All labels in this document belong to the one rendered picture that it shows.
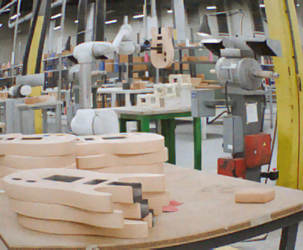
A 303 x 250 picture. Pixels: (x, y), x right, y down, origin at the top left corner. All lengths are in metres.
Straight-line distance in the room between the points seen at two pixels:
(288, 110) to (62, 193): 4.49
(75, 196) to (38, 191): 0.11
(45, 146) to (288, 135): 4.00
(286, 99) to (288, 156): 0.55
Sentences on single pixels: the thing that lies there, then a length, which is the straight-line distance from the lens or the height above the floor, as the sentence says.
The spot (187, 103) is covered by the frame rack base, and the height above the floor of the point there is 0.97.
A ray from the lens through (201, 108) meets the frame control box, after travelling 5.03.
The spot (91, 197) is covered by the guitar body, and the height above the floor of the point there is 1.03.
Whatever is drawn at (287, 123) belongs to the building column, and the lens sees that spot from 5.96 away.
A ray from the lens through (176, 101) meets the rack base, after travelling 5.97.
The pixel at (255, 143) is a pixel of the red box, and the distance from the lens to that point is 4.88.
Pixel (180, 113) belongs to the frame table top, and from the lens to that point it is 5.88.
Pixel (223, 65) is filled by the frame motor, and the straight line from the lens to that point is 5.12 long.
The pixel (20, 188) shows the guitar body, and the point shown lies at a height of 1.02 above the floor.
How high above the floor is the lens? 1.31
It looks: 5 degrees down
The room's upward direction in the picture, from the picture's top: 2 degrees counter-clockwise
